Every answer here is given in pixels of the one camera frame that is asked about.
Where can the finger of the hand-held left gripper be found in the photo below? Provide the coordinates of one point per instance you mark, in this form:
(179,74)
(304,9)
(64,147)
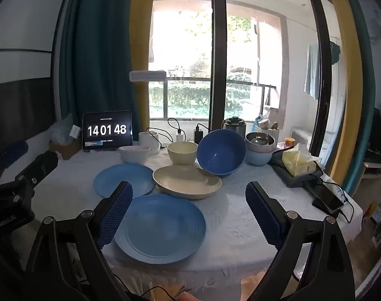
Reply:
(13,154)
(40,166)

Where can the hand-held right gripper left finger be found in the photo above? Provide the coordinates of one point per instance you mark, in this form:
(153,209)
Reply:
(115,213)

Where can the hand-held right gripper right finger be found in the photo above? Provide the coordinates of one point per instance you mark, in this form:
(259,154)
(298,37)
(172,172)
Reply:
(262,216)

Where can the smooth light blue plate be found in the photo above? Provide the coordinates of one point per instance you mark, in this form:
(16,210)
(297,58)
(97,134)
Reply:
(121,178)

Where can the ridged blue plate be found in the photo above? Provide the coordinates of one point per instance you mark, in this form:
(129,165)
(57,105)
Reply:
(162,229)

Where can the white bowl with pink inside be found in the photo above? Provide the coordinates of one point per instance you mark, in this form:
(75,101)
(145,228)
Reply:
(134,157)

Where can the large dark blue bowl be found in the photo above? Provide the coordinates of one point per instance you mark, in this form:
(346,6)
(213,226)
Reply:
(222,153)

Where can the cream plate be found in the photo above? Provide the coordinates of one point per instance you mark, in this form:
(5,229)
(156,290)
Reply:
(184,180)

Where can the cream bowl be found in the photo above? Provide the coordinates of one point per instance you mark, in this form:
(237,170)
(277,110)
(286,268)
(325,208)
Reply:
(181,156)

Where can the cardboard box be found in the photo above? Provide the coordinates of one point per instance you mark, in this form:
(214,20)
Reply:
(65,150)

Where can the clear plastic bag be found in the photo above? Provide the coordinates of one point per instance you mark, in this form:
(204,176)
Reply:
(60,130)

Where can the pale blue bowl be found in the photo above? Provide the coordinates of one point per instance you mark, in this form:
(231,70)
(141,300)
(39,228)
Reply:
(259,159)

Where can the yellow tissue pack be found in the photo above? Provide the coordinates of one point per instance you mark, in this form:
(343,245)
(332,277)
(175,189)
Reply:
(295,163)

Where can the black smartphone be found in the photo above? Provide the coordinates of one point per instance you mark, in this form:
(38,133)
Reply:
(325,196)

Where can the pale pink bowl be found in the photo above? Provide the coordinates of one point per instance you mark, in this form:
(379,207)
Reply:
(261,149)

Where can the black tablet showing clock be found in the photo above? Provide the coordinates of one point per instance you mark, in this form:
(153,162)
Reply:
(105,130)

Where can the white desk lamp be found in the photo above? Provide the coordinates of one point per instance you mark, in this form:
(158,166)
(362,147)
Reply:
(149,142)

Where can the yellow cup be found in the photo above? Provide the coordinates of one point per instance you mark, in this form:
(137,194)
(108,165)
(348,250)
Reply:
(290,141)

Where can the white appliance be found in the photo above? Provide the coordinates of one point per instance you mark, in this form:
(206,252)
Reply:
(300,136)

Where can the stainless steel tumbler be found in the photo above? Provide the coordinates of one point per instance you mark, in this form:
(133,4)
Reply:
(236,127)

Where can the white basket with items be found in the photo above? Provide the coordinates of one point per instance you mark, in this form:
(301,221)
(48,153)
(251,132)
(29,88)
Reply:
(267,123)

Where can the white charger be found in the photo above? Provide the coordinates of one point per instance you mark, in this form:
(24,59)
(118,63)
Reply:
(180,137)

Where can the black charger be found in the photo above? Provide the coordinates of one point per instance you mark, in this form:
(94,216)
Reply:
(198,135)

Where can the white shelf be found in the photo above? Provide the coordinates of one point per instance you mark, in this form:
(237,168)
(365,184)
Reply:
(374,175)

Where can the teal curtain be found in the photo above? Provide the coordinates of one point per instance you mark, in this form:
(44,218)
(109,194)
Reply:
(366,100)
(96,53)

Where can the black monitor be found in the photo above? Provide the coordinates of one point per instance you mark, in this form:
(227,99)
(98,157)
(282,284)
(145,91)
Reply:
(380,134)

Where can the light blue hanging towel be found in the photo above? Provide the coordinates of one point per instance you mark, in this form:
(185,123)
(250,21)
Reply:
(312,75)

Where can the balcony railing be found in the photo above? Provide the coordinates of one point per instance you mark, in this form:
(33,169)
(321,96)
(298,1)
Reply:
(190,79)

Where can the yellow curtain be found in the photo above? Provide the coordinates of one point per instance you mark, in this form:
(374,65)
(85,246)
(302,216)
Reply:
(344,69)
(140,37)

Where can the dark green hanging garment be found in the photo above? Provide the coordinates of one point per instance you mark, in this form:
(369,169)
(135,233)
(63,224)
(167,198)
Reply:
(334,51)

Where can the dark sliding door frame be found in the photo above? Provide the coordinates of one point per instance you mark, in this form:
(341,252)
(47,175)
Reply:
(319,69)

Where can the dark window post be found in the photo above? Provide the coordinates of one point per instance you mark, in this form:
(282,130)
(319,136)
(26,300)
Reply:
(218,53)

